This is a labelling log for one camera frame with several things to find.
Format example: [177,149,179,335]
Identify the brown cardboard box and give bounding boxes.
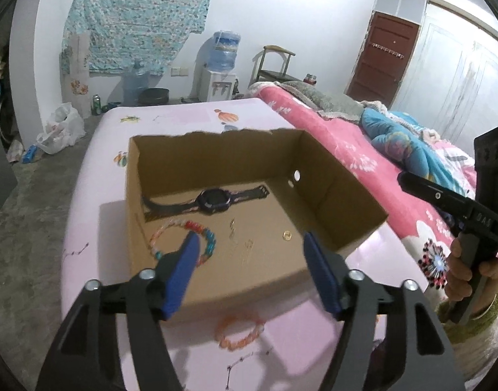
[124,128,389,326]

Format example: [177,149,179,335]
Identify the grey blanket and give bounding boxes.
[279,80,390,121]

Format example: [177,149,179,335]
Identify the blue floral quilt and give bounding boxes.
[361,108,477,196]

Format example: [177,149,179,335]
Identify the person's right forearm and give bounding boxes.
[436,285,498,379]

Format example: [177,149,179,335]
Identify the white plastic bag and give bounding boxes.
[36,103,87,155]

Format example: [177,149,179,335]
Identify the wooden chair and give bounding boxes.
[252,46,296,86]

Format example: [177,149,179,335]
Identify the brown door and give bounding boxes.
[346,11,420,109]

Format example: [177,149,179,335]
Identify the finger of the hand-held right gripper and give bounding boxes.
[397,171,477,223]

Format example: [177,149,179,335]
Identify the clear water bottle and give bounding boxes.
[122,59,149,107]

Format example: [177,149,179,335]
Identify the white wardrobe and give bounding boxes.
[389,2,498,164]

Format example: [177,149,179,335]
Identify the door hook rack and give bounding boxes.
[367,43,406,60]

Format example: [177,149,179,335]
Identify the pink printed table cover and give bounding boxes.
[62,100,396,391]

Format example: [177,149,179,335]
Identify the teal floral curtain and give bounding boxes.
[62,0,217,76]

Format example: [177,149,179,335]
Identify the multicolour bead bracelet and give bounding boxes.
[149,220,217,267]

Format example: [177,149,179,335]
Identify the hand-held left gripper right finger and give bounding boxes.
[303,232,465,391]

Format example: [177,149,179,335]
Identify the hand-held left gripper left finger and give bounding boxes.
[36,231,201,391]

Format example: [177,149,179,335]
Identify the blue water dispenser bottle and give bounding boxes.
[207,30,241,72]

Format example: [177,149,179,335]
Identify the person's right hand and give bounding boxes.
[444,237,498,319]

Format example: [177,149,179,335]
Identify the pink floral blanket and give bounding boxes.
[249,81,477,294]

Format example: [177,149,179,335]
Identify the white water dispenser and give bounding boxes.
[198,67,237,102]

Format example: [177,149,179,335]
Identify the black basin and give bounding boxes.
[139,87,170,106]

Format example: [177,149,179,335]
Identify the orange bead bracelet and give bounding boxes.
[214,313,266,351]

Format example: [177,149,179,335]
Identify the dark blue smartwatch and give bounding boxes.
[141,185,270,223]

